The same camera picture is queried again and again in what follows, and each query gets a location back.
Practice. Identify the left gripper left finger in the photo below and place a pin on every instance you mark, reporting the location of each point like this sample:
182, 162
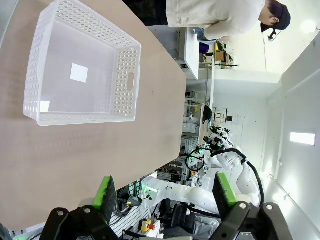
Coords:
105, 197

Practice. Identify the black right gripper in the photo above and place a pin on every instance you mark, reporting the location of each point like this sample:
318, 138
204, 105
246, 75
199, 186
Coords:
215, 144

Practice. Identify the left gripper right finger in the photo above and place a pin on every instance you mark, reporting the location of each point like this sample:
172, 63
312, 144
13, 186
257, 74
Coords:
225, 197

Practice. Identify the white perforated plastic basket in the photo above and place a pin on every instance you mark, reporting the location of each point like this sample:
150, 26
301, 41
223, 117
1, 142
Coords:
75, 50

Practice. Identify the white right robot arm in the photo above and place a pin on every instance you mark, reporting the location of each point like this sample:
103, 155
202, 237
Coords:
200, 196

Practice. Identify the yellow emergency stop box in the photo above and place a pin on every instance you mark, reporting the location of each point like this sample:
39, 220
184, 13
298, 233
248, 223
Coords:
146, 225

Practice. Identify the white side table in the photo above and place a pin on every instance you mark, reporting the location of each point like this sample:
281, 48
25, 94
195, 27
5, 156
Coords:
192, 52

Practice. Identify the person in white sweater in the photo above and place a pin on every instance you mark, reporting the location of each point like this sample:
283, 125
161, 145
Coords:
215, 15

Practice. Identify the black cap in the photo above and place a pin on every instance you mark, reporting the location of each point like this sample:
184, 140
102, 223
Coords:
283, 15

